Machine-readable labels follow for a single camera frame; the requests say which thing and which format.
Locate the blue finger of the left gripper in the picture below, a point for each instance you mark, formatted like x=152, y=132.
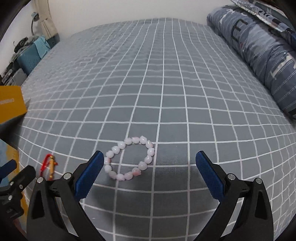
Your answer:
x=7, y=168

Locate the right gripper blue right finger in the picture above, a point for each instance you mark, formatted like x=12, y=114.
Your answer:
x=212, y=174

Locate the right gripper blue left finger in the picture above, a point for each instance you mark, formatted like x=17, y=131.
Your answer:
x=86, y=174

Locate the white cardboard box blue edge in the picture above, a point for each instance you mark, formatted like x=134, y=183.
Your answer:
x=8, y=153

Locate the yellow cardboard box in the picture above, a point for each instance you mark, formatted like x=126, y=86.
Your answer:
x=12, y=104

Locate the grey hard suitcase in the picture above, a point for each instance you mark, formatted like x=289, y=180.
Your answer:
x=13, y=75

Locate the grey checked bed sheet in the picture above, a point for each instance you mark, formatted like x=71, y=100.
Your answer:
x=176, y=83

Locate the teal hard suitcase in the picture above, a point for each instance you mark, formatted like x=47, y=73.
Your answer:
x=30, y=57

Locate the beige curtain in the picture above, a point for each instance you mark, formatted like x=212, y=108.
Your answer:
x=48, y=27

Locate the blue grey folded quilt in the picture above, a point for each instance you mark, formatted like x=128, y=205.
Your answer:
x=265, y=39

